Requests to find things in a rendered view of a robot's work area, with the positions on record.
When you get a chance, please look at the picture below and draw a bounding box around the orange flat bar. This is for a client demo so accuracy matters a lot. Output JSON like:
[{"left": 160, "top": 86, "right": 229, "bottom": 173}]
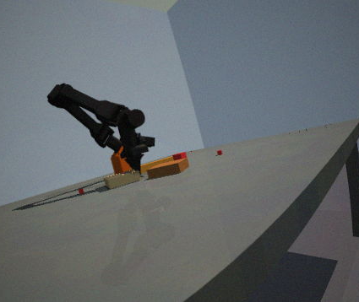
[{"left": 141, "top": 156, "right": 174, "bottom": 174}]

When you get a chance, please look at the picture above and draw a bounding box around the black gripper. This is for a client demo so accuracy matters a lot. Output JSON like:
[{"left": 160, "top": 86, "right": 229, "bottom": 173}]
[{"left": 120, "top": 131, "right": 149, "bottom": 175}]

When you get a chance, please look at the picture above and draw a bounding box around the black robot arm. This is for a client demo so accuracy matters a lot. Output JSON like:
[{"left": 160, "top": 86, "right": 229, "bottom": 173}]
[{"left": 47, "top": 84, "right": 155, "bottom": 153}]

